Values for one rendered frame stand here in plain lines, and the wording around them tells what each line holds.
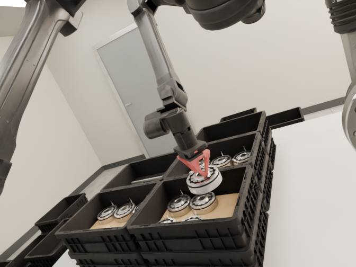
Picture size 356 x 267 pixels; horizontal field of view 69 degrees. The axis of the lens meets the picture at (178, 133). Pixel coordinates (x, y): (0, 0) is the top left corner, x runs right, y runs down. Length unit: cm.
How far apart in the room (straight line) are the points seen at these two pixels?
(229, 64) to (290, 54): 80
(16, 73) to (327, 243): 90
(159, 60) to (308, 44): 314
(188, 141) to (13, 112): 43
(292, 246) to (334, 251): 12
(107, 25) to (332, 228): 405
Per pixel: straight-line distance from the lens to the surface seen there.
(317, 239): 97
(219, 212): 97
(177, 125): 69
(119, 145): 494
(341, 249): 94
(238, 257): 83
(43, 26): 53
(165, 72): 77
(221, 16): 30
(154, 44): 85
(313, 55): 384
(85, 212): 134
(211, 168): 80
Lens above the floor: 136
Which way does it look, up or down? 14 degrees down
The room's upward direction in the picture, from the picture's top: 24 degrees counter-clockwise
